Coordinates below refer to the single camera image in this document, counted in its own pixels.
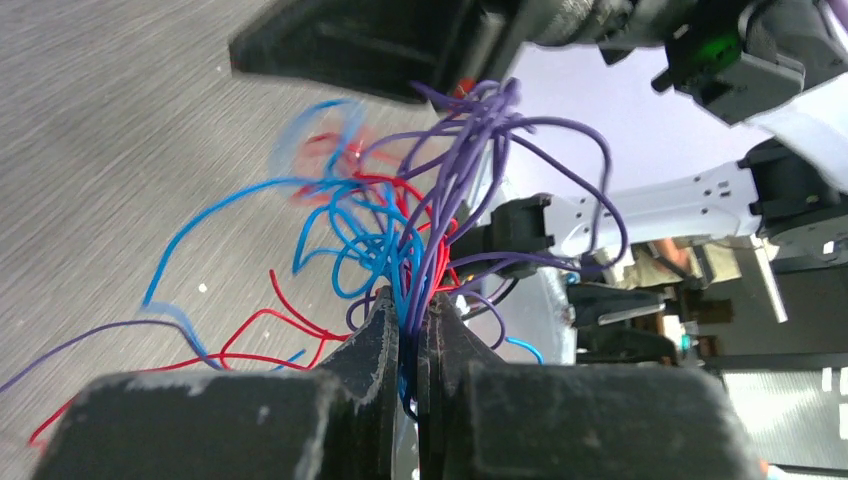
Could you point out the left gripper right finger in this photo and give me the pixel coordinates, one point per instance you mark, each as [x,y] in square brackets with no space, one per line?
[480,417]

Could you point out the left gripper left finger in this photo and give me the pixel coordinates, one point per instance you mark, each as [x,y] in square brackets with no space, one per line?
[335,421]

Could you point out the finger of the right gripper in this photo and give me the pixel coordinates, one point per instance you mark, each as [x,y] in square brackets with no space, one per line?
[382,48]

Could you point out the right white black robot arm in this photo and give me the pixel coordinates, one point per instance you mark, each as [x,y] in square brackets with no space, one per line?
[579,126]

